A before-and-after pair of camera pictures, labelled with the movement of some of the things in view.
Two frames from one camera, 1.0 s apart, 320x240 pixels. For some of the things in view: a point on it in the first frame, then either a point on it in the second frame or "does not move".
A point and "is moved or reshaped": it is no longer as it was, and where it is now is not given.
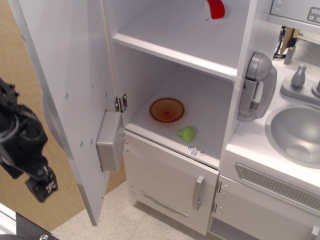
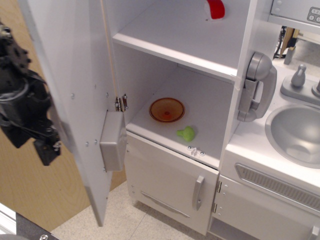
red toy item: x=217 y=9 does not move
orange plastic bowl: x=167 y=110 does not move
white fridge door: x=68 y=42 is moved or reshaped
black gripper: x=21 y=152 -> x=23 y=116
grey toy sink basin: x=293 y=131 does not move
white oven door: x=263 y=216 does not move
